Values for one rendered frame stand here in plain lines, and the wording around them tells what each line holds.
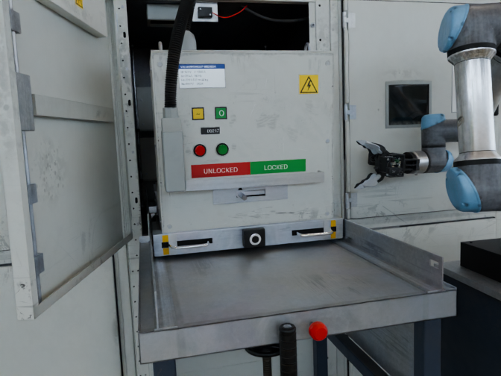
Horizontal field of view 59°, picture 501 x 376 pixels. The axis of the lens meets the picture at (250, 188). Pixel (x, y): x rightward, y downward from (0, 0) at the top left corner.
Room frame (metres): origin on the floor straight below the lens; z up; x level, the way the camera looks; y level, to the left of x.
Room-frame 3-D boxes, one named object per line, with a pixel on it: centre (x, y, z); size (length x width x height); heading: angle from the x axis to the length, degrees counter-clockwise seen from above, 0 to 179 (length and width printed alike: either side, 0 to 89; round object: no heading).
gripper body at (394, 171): (1.43, -0.47, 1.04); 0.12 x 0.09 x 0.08; 110
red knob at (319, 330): (0.76, -0.11, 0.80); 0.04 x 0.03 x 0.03; 13
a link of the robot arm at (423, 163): (1.46, -0.54, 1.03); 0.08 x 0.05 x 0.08; 20
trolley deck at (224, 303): (1.12, -0.02, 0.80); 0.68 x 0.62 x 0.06; 13
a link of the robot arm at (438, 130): (1.49, -0.63, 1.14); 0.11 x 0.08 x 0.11; 87
